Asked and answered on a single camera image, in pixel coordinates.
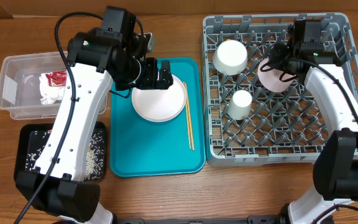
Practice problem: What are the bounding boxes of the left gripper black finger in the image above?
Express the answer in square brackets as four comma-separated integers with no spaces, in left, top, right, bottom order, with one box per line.
[141,57,158,90]
[158,60,173,90]

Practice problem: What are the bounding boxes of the pink round plate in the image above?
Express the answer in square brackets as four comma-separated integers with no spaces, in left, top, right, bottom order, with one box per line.
[132,75,186,122]

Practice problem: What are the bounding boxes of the pink food bowl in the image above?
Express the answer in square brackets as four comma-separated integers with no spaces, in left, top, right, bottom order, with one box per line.
[257,58,295,93]

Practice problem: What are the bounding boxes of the cream shallow bowl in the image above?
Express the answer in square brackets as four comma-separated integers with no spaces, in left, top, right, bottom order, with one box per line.
[213,40,248,75]

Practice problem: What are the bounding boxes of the red snack wrapper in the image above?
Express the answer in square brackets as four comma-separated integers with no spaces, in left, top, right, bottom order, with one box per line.
[45,70,67,87]

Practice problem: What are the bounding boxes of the cream plastic cup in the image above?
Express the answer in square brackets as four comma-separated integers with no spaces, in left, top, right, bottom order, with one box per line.
[227,90,252,120]

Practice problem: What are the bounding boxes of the white napkin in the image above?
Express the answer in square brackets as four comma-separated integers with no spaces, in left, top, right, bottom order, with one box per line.
[39,73,65,105]

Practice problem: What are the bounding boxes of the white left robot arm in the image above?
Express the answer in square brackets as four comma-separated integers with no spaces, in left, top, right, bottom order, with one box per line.
[14,6,173,224]

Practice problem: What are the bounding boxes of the grey dishwasher rack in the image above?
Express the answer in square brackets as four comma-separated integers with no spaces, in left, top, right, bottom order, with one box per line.
[201,12,358,166]

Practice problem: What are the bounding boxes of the clear plastic waste bin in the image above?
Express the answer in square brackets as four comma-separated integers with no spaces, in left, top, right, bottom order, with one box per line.
[0,51,108,121]

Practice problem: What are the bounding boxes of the black waste tray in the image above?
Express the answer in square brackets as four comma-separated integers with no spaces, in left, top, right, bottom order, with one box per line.
[14,121,108,175]

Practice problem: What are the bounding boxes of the teal plastic tray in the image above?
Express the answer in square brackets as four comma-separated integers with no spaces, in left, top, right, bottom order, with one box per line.
[110,57,206,177]

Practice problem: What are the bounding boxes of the rice and peanut leftovers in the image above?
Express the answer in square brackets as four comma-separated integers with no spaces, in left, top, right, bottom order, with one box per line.
[24,128,106,181]

